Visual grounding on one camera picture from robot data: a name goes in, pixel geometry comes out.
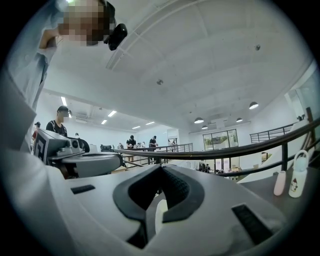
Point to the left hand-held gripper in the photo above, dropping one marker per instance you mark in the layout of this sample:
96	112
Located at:
50	145

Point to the black straight railing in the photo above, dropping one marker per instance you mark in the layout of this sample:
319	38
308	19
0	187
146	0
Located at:
178	147
268	136

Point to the round ceiling fixture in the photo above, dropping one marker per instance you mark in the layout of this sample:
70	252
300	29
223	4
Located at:
257	47
159	81

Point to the black curved railing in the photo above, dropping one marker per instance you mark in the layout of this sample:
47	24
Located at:
225	150

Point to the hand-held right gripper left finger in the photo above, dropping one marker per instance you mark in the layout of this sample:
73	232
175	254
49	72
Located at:
82	215

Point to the person's head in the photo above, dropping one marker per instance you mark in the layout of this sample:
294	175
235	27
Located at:
82	22

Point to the pink cup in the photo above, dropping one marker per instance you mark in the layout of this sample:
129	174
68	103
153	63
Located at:
280	183

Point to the black head camera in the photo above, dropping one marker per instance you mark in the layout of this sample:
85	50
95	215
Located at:
117	36

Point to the person's light shirt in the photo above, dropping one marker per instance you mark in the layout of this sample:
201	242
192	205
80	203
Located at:
30	67

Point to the ceiling light strip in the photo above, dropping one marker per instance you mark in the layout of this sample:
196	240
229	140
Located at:
104	122
136	127
112	113
63	101
150	123

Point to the dark table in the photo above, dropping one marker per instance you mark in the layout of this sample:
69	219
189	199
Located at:
295	207

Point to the white vase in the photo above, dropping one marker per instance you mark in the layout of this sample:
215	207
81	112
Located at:
160	217

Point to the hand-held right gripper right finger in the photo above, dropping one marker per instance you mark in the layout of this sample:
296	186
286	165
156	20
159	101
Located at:
215	225

